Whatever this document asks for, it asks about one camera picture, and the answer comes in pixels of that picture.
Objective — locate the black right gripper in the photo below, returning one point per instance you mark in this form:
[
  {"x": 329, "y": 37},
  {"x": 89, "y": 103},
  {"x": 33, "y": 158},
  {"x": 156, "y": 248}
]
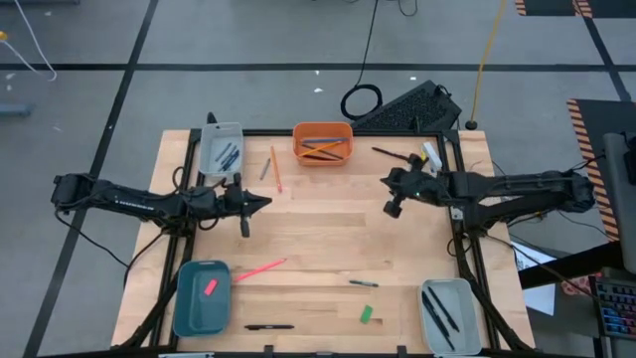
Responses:
[{"x": 422, "y": 188}]

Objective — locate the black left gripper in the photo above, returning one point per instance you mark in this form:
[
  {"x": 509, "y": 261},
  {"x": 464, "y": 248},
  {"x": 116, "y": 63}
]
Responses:
[{"x": 233, "y": 201}]

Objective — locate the grey crayon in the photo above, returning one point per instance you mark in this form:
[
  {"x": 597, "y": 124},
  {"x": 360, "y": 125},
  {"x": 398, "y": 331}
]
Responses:
[{"x": 229, "y": 157}]

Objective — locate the blue crayon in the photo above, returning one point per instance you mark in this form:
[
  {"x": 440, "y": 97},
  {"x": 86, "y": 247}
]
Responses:
[{"x": 224, "y": 152}]

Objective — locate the black pencil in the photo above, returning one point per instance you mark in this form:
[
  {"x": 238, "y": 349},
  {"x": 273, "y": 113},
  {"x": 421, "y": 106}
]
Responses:
[{"x": 333, "y": 156}]

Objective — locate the green pencil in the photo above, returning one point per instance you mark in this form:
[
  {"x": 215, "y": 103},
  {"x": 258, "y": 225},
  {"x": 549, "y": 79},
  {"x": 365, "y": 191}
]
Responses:
[{"x": 315, "y": 157}]

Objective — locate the pink eraser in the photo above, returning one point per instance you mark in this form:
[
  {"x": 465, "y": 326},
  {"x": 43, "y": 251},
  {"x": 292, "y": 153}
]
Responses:
[{"x": 210, "y": 287}]

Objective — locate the dark green marker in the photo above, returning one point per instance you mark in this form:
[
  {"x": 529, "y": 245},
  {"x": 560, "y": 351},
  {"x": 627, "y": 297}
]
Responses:
[{"x": 364, "y": 284}]

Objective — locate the dark grey pen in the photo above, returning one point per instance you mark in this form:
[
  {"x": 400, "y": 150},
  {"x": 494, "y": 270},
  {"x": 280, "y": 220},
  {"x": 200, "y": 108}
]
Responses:
[{"x": 443, "y": 309}]

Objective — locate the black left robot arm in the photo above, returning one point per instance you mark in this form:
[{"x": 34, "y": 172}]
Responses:
[{"x": 134, "y": 204}]

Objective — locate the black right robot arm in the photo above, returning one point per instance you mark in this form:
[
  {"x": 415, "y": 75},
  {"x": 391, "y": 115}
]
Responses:
[{"x": 522, "y": 186}]

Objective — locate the white stapler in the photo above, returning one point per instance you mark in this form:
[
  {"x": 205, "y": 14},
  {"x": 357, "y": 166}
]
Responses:
[{"x": 433, "y": 156}]

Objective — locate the light grey plastic bin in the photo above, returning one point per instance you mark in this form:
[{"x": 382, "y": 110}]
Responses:
[
  {"x": 469, "y": 323},
  {"x": 208, "y": 149}
]

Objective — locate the black perforated computer case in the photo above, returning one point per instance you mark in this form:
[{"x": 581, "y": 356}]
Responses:
[{"x": 407, "y": 107}]

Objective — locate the orange plastic bin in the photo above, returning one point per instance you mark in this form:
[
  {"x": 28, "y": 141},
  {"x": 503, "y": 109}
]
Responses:
[{"x": 323, "y": 128}]

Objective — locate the teal plastic bin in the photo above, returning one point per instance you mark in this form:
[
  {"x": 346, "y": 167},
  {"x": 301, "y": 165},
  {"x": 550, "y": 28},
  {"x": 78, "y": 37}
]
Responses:
[{"x": 194, "y": 313}]

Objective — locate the green eraser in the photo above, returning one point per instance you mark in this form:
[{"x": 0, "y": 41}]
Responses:
[{"x": 366, "y": 314}]

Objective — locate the white paper sheet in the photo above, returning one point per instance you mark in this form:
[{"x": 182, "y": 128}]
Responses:
[{"x": 539, "y": 298}]

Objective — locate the black desk beam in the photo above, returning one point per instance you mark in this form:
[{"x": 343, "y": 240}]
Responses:
[{"x": 571, "y": 266}]

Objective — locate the black hazard-striped mat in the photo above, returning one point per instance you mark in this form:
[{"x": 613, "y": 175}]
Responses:
[
  {"x": 596, "y": 119},
  {"x": 551, "y": 6}
]

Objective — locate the grey equipment stand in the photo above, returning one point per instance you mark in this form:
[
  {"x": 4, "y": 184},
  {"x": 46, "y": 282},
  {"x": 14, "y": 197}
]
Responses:
[{"x": 618, "y": 199}]

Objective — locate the grey floor bar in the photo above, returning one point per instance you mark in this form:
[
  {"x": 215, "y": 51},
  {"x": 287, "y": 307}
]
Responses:
[{"x": 15, "y": 110}]

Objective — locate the backlit computer keyboard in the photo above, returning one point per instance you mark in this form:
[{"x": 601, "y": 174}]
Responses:
[{"x": 618, "y": 308}]

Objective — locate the black aluminium table frame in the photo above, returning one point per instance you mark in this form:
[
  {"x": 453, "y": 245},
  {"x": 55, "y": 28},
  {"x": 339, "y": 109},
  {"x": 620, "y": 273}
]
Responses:
[{"x": 268, "y": 132}]

